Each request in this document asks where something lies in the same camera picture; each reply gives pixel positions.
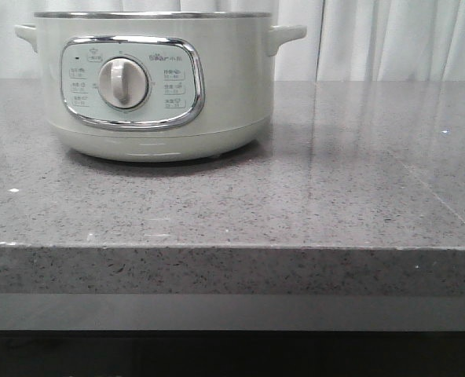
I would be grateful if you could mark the pale green electric cooking pot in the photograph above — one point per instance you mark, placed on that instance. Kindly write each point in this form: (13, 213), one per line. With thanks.
(157, 86)

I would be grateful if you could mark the white pleated curtain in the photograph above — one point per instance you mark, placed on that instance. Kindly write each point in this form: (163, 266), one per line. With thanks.
(345, 41)

